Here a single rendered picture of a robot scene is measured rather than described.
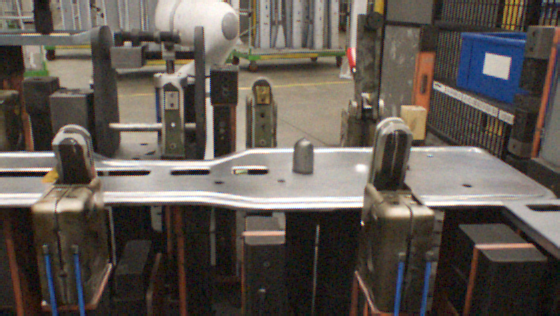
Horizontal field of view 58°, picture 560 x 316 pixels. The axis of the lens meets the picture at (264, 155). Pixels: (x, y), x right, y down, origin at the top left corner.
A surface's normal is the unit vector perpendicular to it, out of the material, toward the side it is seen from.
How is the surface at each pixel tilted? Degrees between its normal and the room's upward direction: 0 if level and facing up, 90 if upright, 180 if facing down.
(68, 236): 90
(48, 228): 90
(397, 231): 90
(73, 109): 90
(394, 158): 102
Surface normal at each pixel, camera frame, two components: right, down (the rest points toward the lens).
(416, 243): 0.07, 0.31
